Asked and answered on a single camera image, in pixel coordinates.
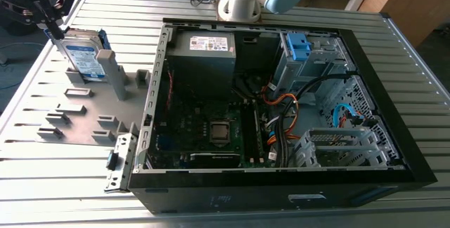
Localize grey metal drive cage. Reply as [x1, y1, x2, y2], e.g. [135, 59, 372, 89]
[273, 32, 356, 98]

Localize grey power supply unit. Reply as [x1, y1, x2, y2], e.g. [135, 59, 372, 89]
[167, 31, 237, 101]

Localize blue data wire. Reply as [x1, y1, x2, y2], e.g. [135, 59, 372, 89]
[333, 103, 356, 128]

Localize hard disk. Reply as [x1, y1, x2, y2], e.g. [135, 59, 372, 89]
[42, 25, 113, 83]

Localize blue drive cage latch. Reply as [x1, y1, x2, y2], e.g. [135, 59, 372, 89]
[293, 48, 313, 61]
[286, 32, 313, 51]

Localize orange yellow power wires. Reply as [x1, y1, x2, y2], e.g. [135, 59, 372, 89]
[262, 82, 300, 147]

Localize CPU socket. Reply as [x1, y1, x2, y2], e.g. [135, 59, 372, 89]
[209, 118, 233, 147]

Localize black office chair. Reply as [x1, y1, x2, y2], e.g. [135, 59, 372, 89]
[0, 6, 39, 36]

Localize black RAM slot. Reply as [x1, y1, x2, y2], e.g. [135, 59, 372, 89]
[242, 101, 257, 162]
[253, 101, 266, 162]

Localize wooden cabinet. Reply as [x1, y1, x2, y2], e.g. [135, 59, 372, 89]
[358, 0, 450, 48]

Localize blue bracket latch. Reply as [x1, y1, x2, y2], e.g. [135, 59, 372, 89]
[106, 150, 121, 171]

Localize green motherboard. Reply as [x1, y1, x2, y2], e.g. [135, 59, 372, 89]
[147, 98, 280, 170]

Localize silver expansion slot bracket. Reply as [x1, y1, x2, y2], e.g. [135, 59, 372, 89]
[103, 132, 139, 194]

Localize black wire connector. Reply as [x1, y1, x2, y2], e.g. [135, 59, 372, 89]
[352, 114, 378, 128]

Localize black graphics card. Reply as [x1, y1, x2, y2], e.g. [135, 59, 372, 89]
[190, 152, 242, 168]

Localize grey parts rack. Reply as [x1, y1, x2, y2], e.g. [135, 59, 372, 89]
[34, 48, 155, 147]

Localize blue floor cable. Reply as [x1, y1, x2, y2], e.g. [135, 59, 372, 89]
[0, 79, 22, 91]

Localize thin red wire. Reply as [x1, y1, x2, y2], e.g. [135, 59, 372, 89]
[166, 69, 177, 109]

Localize silver disk bay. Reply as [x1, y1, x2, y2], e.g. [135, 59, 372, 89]
[292, 126, 392, 168]

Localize pale grey floor cable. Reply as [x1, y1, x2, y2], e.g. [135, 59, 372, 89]
[0, 42, 47, 52]

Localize black open PC case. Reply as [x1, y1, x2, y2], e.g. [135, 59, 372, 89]
[127, 17, 438, 215]

